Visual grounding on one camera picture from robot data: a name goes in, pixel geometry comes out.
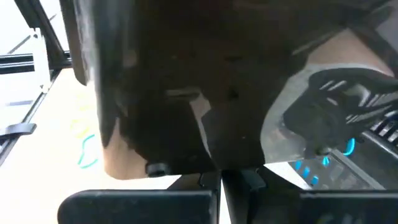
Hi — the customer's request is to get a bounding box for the black frame clamp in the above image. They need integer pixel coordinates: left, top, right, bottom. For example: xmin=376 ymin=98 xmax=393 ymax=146
xmin=0 ymin=122 xmax=38 ymax=138

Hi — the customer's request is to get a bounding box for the black mesh basket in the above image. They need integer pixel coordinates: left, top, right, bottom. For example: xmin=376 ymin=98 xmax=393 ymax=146
xmin=281 ymin=67 xmax=398 ymax=191

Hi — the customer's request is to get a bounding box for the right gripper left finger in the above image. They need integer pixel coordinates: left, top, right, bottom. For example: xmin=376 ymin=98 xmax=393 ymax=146
xmin=167 ymin=170 xmax=222 ymax=224

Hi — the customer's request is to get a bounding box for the black metal table frame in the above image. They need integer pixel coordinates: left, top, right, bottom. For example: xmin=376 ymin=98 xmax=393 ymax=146
xmin=0 ymin=0 xmax=74 ymax=167

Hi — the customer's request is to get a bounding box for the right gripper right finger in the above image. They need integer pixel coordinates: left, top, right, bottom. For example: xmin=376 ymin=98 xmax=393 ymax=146
xmin=222 ymin=167 xmax=301 ymax=224

